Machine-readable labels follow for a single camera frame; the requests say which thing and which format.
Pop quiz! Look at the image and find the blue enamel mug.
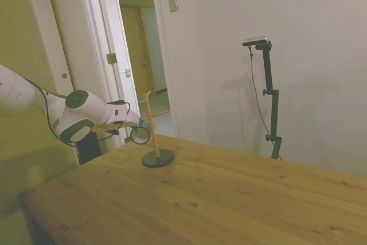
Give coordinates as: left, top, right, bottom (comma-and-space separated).
130, 118, 151, 146

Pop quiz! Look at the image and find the brown wooden door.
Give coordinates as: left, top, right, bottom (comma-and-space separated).
119, 5, 157, 96

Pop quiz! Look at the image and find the black box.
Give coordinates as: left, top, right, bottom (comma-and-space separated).
76, 132, 102, 166

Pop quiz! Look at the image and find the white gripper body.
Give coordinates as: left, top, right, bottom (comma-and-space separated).
119, 109, 141, 127

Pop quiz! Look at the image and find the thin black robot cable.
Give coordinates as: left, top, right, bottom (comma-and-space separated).
25, 79, 130, 147

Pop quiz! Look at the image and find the black jointed camera stand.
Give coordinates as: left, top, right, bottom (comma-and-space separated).
254, 41, 283, 161

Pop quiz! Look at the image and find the wooden mug tree black base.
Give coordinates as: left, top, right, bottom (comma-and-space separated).
138, 91, 175, 169

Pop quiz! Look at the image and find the dark stereo camera bar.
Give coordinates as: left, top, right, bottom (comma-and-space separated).
242, 36, 269, 47

